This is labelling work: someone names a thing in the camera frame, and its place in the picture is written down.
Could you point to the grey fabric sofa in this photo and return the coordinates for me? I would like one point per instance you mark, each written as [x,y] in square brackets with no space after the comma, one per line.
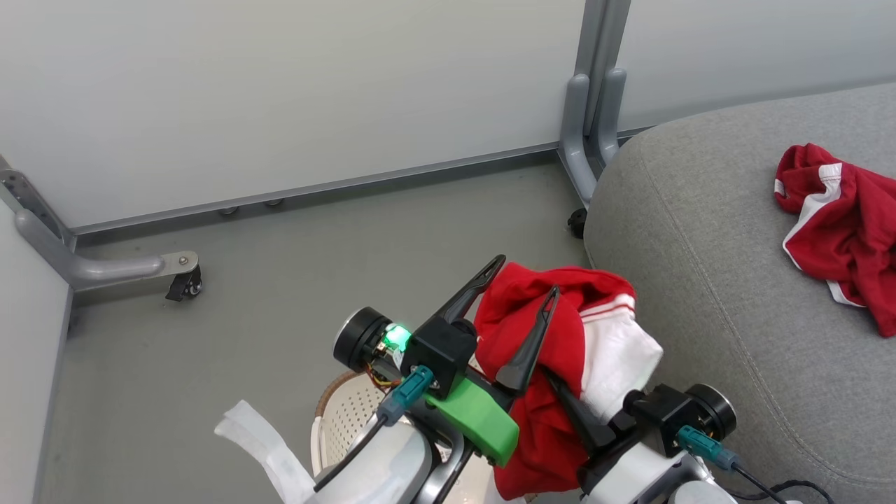
[700,245]

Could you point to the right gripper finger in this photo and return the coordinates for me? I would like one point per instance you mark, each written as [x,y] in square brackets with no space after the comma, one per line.
[633,404]
[584,420]

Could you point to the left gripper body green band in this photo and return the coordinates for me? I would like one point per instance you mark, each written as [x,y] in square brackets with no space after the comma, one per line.
[483,423]

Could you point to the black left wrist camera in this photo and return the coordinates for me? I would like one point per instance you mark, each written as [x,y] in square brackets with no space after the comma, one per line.
[441,350]

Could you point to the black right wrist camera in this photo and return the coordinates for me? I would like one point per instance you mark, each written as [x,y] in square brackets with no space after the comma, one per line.
[665,409]

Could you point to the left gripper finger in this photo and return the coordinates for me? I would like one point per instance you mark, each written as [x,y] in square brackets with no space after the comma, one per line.
[465,301]
[528,357]

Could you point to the grey double partition post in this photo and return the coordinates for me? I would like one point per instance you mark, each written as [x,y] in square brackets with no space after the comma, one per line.
[595,84]

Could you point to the grey partition bottom rail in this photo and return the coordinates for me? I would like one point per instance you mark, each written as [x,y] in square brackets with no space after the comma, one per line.
[315,190]

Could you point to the black caster wheel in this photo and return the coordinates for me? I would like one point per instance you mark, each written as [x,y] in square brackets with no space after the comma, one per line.
[185,283]
[577,222]

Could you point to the grey partition post with foot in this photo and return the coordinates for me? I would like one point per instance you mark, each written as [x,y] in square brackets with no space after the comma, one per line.
[105,269]

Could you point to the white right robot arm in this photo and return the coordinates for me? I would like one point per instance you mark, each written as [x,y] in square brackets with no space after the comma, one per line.
[710,413]

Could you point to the red garment with white trim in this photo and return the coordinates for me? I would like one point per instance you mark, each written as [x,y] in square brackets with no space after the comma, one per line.
[850,231]

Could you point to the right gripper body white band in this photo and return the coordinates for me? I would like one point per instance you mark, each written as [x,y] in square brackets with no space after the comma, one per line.
[630,469]

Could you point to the beige perforated laundry basket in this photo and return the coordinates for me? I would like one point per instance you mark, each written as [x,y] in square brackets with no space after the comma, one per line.
[350,413]

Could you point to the white fabric strip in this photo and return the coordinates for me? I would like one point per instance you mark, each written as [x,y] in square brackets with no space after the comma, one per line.
[269,448]

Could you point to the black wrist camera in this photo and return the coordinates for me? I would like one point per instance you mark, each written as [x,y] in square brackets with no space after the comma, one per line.
[665,409]
[441,350]

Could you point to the red and white garment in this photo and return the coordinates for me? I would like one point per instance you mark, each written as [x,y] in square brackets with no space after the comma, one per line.
[532,448]

